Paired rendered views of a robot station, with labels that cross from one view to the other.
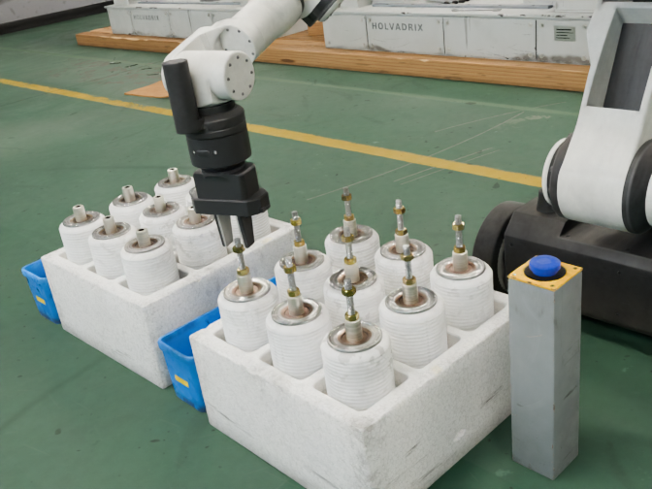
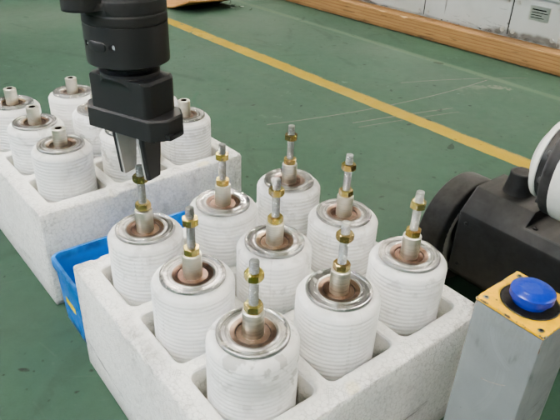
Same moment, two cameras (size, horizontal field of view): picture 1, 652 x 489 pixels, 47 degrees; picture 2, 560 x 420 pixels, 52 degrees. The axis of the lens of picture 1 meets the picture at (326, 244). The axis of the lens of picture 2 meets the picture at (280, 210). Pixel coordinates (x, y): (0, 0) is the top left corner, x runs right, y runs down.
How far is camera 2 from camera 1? 0.47 m
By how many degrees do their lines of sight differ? 6
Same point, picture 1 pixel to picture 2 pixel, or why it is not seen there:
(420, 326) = (343, 329)
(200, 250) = not seen: hidden behind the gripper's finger
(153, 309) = (54, 219)
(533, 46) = (507, 21)
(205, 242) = not seen: hidden behind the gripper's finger
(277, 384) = (148, 363)
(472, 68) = (446, 32)
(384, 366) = (284, 381)
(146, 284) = (53, 190)
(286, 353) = (168, 325)
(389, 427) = not seen: outside the picture
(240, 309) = (128, 252)
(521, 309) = (484, 345)
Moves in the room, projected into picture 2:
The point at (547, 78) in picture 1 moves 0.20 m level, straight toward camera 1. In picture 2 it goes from (513, 52) to (512, 65)
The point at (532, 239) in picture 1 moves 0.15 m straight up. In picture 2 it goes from (492, 222) to (515, 136)
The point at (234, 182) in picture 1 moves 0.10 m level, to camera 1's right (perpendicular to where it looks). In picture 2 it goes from (137, 94) to (231, 99)
